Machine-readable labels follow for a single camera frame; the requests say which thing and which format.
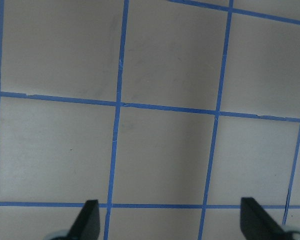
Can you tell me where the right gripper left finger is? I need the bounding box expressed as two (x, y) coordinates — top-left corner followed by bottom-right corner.
(66, 199), (101, 240)

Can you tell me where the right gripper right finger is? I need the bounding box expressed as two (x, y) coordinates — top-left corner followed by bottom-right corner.
(240, 197), (289, 240)

